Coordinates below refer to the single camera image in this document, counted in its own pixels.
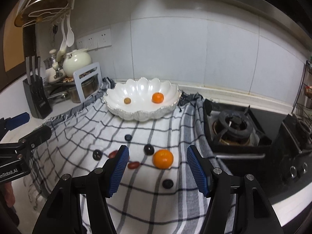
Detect small blueberry top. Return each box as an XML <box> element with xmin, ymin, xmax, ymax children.
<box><xmin>124</xmin><ymin>134</ymin><xmax>132</xmax><ymax>141</ymax></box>

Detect large orange mandarin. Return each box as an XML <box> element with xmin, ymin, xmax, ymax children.
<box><xmin>152</xmin><ymin>149</ymin><xmax>174</xmax><ymax>170</ymax></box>

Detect white hanging spoon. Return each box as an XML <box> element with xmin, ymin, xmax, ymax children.
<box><xmin>67</xmin><ymin>14</ymin><xmax>74</xmax><ymax>47</ymax></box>

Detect dark plum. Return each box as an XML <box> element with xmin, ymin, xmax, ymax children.
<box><xmin>93</xmin><ymin>150</ymin><xmax>103</xmax><ymax>161</ymax></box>
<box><xmin>143</xmin><ymin>144</ymin><xmax>155</xmax><ymax>156</ymax></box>

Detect cream ceramic pot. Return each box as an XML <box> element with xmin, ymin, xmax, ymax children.
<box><xmin>63</xmin><ymin>49</ymin><xmax>92</xmax><ymax>78</ymax></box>

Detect white rack stand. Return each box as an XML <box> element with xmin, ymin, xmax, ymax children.
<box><xmin>73</xmin><ymin>62</ymin><xmax>103</xmax><ymax>103</ymax></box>

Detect black knife block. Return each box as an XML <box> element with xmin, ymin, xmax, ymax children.
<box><xmin>23</xmin><ymin>56</ymin><xmax>52</xmax><ymax>119</ymax></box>

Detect white wire wall rack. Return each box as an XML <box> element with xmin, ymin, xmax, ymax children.
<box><xmin>18</xmin><ymin>0</ymin><xmax>76</xmax><ymax>26</ymax></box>

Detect person left hand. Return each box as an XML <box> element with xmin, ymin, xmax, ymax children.
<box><xmin>3</xmin><ymin>182</ymin><xmax>15</xmax><ymax>208</ymax></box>

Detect brown longan in bowl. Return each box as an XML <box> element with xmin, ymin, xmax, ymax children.
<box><xmin>124</xmin><ymin>98</ymin><xmax>131</xmax><ymax>104</ymax></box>

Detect wall power sockets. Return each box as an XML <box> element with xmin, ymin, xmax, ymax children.
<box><xmin>76</xmin><ymin>28</ymin><xmax>112</xmax><ymax>51</ymax></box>

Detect black wire spice rack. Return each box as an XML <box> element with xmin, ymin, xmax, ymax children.
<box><xmin>292</xmin><ymin>60</ymin><xmax>311</xmax><ymax>119</ymax></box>

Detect steel pot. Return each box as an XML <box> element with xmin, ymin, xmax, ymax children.
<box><xmin>66</xmin><ymin>78</ymin><xmax>96</xmax><ymax>104</ymax></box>

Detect red cherry tomato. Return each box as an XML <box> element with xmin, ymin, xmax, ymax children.
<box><xmin>128</xmin><ymin>161</ymin><xmax>140</xmax><ymax>170</ymax></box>
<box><xmin>108</xmin><ymin>150</ymin><xmax>118</xmax><ymax>159</ymax></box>

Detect white hanging ladle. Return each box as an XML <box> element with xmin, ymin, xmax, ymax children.
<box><xmin>56</xmin><ymin>19</ymin><xmax>67</xmax><ymax>62</ymax></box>

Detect checkered kitchen towel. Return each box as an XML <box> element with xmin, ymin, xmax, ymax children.
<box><xmin>24</xmin><ymin>78</ymin><xmax>225</xmax><ymax>233</ymax></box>

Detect small orange in bowl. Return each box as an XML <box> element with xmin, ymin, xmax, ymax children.
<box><xmin>152</xmin><ymin>92</ymin><xmax>164</xmax><ymax>104</ymax></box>

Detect white scalloped fruit bowl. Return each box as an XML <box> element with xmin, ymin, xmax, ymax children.
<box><xmin>104</xmin><ymin>78</ymin><xmax>181</xmax><ymax>121</ymax></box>

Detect black gas stove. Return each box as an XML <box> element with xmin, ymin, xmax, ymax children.
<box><xmin>204</xmin><ymin>100</ymin><xmax>311</xmax><ymax>198</ymax></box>

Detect blueberry bottom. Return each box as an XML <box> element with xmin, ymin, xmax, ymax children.
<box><xmin>162</xmin><ymin>179</ymin><xmax>174</xmax><ymax>189</ymax></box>

